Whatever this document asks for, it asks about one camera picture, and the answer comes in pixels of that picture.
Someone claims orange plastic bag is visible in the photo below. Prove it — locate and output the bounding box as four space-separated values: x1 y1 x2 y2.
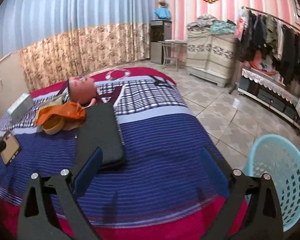
35 101 87 131

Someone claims light blue laundry basket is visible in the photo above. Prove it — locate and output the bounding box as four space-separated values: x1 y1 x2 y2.
244 134 300 232

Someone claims brown cardboard piece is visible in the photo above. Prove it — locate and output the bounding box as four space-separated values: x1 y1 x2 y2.
0 131 21 166

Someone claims beige bowl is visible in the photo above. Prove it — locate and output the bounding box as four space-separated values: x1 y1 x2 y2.
42 115 65 135

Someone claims striped blue red bedspread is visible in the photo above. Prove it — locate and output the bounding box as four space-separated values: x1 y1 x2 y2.
0 68 229 239

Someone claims black flat case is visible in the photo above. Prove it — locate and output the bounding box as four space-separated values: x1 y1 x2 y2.
76 102 126 169

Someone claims teal white tissue box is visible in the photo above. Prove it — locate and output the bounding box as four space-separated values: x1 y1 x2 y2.
7 93 34 124

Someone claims low shelf with lace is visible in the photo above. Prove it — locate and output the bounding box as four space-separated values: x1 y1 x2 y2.
238 68 300 129

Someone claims beige side cabinet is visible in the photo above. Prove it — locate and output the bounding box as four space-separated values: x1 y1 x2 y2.
0 52 29 118

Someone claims cabinet with patterned cover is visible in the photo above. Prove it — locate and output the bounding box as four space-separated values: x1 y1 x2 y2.
186 30 235 87

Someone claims clothes rack with garments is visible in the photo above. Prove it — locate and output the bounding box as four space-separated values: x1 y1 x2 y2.
234 7 300 96

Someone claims blue and floral curtain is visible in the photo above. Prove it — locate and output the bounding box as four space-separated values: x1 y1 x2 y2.
0 0 155 90

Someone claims pile of folded clothes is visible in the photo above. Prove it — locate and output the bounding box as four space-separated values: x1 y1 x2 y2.
186 14 236 35

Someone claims grey water dispenser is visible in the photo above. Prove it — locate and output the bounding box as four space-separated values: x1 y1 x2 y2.
150 20 172 64

